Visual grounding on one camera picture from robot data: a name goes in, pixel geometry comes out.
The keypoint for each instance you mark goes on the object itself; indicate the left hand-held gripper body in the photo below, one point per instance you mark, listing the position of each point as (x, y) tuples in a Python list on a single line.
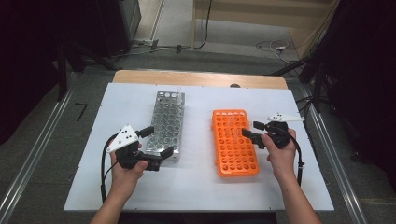
[(123, 140)]

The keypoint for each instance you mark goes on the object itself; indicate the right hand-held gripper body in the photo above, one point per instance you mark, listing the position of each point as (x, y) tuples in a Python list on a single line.
[(278, 133)]

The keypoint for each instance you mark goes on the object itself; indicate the clear test tube rack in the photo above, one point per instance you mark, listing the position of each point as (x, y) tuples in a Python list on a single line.
[(165, 127)]

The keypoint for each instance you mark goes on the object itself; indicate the orange plastic test tube rack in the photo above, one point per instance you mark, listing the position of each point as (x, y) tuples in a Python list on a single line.
[(235, 155)]

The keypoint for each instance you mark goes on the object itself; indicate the person's right hand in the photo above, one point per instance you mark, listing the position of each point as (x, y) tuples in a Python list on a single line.
[(281, 161)]

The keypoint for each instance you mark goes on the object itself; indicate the person's left hand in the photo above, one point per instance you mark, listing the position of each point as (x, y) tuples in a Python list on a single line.
[(126, 180)]

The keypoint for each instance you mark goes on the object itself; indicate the dark round table grommet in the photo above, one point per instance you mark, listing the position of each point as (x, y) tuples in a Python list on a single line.
[(235, 85)]

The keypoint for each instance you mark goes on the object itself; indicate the white board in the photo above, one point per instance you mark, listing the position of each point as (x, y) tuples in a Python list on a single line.
[(196, 193)]

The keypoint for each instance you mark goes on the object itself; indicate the black metal stand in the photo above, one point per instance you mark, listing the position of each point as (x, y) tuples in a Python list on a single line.
[(62, 71), (316, 81)]

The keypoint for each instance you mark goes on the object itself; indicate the wooden table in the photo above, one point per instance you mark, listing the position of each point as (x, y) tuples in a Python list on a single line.
[(199, 79)]

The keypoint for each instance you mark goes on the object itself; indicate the person's dark clothing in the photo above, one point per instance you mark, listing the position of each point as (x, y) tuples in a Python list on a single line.
[(199, 219)]

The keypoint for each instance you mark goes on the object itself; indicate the dark curtain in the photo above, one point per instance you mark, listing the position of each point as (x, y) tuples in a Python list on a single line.
[(367, 77), (21, 62)]

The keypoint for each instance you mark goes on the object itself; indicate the dark grey cabinet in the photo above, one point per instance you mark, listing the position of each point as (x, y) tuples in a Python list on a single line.
[(124, 21)]

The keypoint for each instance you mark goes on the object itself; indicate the aluminium floor rail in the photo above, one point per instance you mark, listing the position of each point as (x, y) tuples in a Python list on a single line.
[(345, 186), (34, 155)]

